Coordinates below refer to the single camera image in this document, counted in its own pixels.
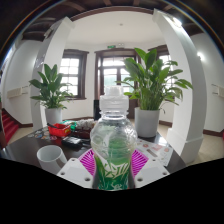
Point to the red box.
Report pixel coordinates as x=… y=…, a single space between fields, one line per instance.
x=59 y=130

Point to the clear green-labelled drink bottle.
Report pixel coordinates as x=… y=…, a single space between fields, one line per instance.
x=114 y=140

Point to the black chair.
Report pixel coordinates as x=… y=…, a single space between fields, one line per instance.
x=96 y=110

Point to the short white wall unit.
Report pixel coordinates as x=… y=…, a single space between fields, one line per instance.
x=16 y=92

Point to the basket of snacks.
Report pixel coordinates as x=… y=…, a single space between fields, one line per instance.
x=83 y=126

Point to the large potted green plant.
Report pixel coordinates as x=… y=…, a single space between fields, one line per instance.
x=150 y=83

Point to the white mug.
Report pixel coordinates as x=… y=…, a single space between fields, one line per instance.
x=50 y=158

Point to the wall lamp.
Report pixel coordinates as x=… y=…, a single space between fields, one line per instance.
x=201 y=56

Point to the black handheld device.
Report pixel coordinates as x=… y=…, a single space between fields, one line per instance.
x=71 y=142

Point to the pillar lamp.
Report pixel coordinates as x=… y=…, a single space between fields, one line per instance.
x=177 y=22

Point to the green exit sign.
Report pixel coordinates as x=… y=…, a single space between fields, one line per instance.
x=111 y=46

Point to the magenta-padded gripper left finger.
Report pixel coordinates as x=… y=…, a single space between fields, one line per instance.
x=76 y=171

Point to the dark wooden glass door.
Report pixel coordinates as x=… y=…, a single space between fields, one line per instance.
x=110 y=71

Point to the wide dark-framed window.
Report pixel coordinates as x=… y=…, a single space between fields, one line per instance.
x=70 y=71

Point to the small potted green plant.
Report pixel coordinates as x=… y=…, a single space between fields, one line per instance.
x=51 y=90

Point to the red carpeted staircase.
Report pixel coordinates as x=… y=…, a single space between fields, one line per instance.
x=8 y=126

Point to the narrow dark-framed window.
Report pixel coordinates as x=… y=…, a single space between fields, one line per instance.
x=165 y=58

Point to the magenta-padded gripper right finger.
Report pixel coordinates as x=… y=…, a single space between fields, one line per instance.
x=150 y=171

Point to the long white wall unit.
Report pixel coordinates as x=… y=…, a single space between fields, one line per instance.
x=219 y=90

